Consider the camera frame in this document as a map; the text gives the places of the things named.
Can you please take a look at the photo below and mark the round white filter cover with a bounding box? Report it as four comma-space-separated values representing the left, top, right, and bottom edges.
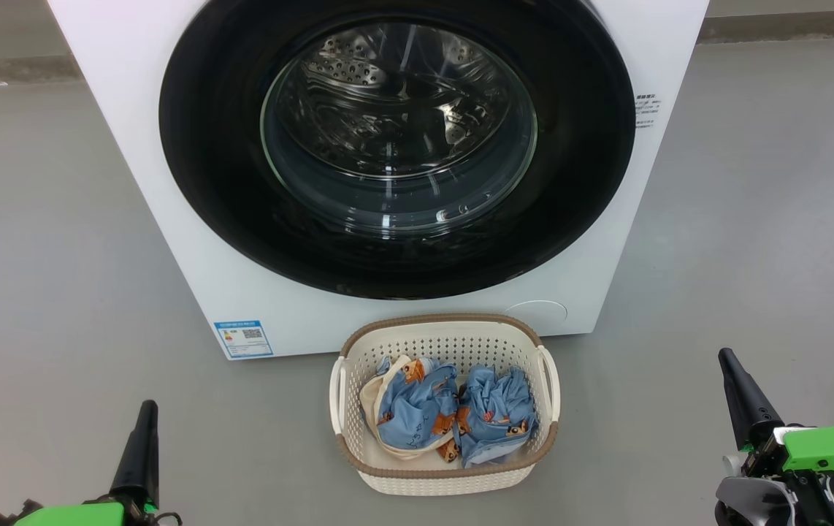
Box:
505, 300, 568, 337

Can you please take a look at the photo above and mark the white front-load washing machine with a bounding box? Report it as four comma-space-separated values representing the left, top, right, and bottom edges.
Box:
47, 0, 710, 361

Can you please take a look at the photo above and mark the black printed text label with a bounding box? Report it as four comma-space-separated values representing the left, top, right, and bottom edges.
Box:
635, 93, 662, 131

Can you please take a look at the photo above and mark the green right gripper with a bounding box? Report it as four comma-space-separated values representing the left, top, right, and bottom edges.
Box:
718, 348, 834, 487

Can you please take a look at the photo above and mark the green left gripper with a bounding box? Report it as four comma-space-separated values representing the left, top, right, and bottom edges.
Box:
14, 400, 180, 526

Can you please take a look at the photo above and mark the cream perforated basket brown rim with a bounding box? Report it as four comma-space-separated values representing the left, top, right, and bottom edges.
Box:
329, 314, 560, 497

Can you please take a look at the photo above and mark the dark washing machine door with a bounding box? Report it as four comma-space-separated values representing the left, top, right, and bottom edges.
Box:
159, 0, 636, 300

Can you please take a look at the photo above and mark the blue garment with cream lining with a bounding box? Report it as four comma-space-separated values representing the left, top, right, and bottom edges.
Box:
359, 355, 462, 462

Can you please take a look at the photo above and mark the blue energy label sticker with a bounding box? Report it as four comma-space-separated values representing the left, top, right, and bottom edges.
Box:
214, 320, 274, 359

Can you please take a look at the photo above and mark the steel washing machine drum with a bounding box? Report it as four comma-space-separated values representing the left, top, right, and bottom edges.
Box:
264, 20, 536, 220

